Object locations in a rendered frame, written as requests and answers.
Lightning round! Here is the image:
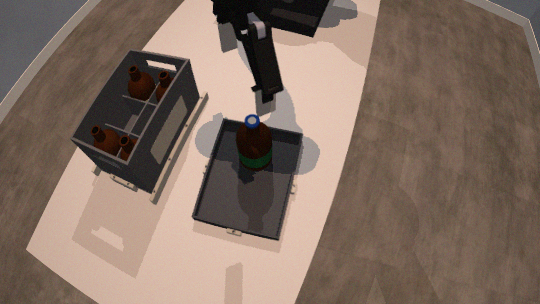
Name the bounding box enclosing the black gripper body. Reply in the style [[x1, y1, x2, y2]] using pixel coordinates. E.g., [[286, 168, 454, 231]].
[[211, 0, 260, 31]]

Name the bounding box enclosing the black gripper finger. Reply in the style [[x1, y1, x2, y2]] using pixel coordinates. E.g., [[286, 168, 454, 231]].
[[213, 3, 238, 53], [227, 4, 284, 117]]

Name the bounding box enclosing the dark grey divided crate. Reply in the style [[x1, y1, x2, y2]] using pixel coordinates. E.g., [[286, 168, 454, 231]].
[[70, 57, 200, 194]]

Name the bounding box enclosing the brown bottle with green label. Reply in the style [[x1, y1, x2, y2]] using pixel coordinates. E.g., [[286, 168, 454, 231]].
[[236, 114, 272, 171]]

